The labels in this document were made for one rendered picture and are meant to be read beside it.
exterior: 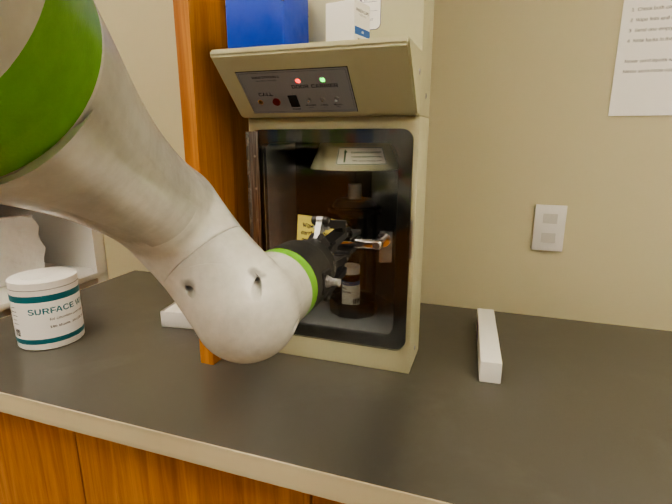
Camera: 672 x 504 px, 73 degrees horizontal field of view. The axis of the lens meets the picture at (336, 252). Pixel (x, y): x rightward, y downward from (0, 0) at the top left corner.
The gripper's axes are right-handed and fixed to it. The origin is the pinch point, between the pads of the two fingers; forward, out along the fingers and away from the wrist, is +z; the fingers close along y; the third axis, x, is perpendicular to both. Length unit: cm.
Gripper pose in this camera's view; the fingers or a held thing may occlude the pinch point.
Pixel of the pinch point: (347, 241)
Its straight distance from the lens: 79.3
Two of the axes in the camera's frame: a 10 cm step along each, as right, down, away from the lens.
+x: -9.5, -0.8, 3.2
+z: 3.3, -2.3, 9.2
